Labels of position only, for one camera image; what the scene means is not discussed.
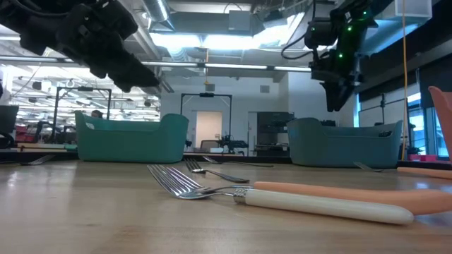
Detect ceiling light strip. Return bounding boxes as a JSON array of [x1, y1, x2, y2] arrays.
[[0, 54, 314, 74]]

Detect white-handled fork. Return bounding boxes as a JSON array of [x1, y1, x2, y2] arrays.
[[146, 164, 415, 226]]

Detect silver ventilation duct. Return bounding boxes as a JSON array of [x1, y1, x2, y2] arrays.
[[118, 0, 176, 95]]

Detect black gantry frame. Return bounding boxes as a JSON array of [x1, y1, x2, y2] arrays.
[[180, 92, 233, 156], [52, 85, 113, 144]]

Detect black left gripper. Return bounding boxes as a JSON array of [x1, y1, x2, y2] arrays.
[[52, 0, 160, 94]]

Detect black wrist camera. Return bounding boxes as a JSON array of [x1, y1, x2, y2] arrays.
[[305, 17, 335, 49]]

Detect black chair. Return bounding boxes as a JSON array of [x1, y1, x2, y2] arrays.
[[0, 104, 20, 150]]

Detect red storage boxes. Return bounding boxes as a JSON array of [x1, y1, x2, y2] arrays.
[[14, 124, 39, 144]]

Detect pink box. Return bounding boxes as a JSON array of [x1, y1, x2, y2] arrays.
[[407, 153, 439, 163]]

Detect black pole stand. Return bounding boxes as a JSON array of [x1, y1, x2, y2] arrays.
[[377, 92, 388, 125]]

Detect clear plastic box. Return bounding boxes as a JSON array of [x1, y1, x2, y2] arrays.
[[394, 0, 433, 19]]

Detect blue-grey plastic bin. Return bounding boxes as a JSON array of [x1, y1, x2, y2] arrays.
[[286, 117, 404, 169]]

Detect orange plastic bin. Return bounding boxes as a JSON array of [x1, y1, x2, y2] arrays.
[[428, 85, 452, 162]]

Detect teal plastic bin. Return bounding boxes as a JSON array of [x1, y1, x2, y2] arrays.
[[73, 110, 190, 164]]

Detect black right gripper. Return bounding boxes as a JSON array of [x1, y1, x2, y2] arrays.
[[309, 19, 368, 113]]

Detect grey ceiling box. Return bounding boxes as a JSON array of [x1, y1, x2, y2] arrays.
[[227, 9, 253, 32]]

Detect dark shelving cabinet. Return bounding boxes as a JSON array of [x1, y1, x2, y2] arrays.
[[256, 111, 295, 157]]

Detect brown chair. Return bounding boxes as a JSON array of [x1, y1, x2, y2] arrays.
[[199, 139, 221, 154]]

